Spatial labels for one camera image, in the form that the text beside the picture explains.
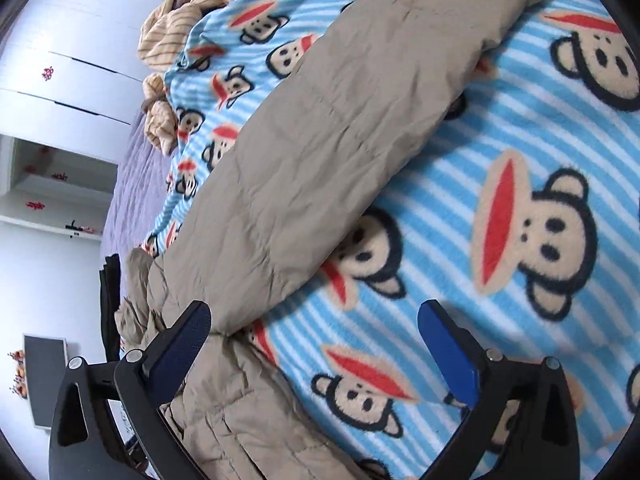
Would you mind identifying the black cloth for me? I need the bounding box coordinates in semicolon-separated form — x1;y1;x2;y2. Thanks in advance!
97;254;124;361

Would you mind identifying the beige striped cloth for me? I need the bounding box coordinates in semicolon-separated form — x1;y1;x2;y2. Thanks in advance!
137;0;281;156

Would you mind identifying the white open shelf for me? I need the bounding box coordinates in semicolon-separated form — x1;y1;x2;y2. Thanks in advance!
0;135;119;233

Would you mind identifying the grey wall screen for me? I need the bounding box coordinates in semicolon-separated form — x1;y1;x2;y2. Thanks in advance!
22;334;69;429

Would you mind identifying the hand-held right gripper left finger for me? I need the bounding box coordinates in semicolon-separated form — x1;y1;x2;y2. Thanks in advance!
47;301;212;480

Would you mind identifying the white wardrobe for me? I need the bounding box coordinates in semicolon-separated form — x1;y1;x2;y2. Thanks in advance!
0;0;201;166

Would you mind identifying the orange wall decoration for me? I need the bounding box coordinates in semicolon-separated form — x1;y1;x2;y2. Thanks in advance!
7;349;30;399

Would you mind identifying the blue striped monkey-print blanket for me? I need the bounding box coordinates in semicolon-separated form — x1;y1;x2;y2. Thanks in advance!
140;0;640;480

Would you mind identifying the purple bed sheet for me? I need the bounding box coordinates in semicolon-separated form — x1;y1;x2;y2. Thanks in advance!
100;110;177;257

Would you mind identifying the khaki puffer jacket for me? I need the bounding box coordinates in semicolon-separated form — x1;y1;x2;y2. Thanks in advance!
114;0;552;480

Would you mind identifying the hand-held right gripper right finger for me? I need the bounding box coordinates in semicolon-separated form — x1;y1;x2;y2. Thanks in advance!
419;300;582;480

